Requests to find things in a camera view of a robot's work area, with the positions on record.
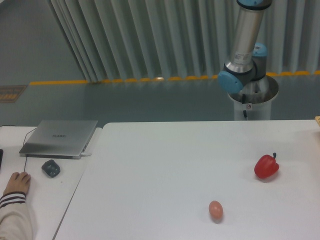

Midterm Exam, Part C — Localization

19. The person's hand on mouse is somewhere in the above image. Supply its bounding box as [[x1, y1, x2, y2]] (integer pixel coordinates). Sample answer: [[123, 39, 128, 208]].
[[3, 172, 31, 197]]

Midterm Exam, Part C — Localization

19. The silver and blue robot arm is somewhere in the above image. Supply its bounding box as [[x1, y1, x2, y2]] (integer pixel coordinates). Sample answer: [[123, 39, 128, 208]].
[[217, 0, 272, 94]]

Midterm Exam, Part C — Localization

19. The cream sleeve striped cuff forearm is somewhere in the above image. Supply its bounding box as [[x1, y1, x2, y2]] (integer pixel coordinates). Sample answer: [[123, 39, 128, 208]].
[[0, 191, 33, 240]]

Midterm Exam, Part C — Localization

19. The red bell pepper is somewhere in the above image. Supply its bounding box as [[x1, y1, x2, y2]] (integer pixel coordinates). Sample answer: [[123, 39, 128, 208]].
[[254, 152, 280, 179]]

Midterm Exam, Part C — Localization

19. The wooden basket corner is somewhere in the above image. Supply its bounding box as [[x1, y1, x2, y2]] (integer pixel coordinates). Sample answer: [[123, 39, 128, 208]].
[[314, 116, 320, 127]]

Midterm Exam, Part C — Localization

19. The black keyboard edge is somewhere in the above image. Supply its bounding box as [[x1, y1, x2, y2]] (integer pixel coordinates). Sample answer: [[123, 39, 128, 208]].
[[0, 149, 4, 170]]

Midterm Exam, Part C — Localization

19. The silver closed laptop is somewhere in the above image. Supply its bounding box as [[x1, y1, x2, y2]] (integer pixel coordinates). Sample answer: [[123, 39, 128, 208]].
[[19, 120, 98, 159]]

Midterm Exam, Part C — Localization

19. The grey pleated curtain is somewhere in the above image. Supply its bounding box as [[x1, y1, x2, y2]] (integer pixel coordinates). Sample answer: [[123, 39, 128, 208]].
[[49, 0, 320, 83]]

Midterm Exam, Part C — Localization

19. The brown egg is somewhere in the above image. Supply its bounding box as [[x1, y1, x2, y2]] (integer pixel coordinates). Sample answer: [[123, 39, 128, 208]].
[[208, 200, 223, 220]]

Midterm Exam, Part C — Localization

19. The black mouse cable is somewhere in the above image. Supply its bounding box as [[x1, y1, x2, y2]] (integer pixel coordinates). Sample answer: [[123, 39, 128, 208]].
[[22, 126, 38, 173]]

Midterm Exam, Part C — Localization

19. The black cable on pedestal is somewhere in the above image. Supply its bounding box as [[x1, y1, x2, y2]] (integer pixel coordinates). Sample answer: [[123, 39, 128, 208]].
[[241, 93, 249, 121]]

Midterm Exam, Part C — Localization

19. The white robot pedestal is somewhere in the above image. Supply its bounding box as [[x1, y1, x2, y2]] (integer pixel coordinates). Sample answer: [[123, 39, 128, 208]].
[[228, 75, 279, 121]]

